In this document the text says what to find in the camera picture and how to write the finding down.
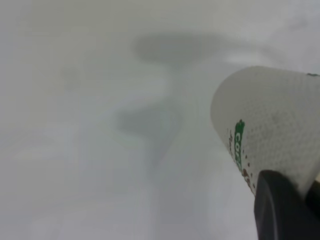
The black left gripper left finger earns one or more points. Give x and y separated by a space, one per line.
280 212

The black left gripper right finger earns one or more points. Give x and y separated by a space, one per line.
315 198

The white paper cup green print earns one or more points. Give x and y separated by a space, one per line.
270 112

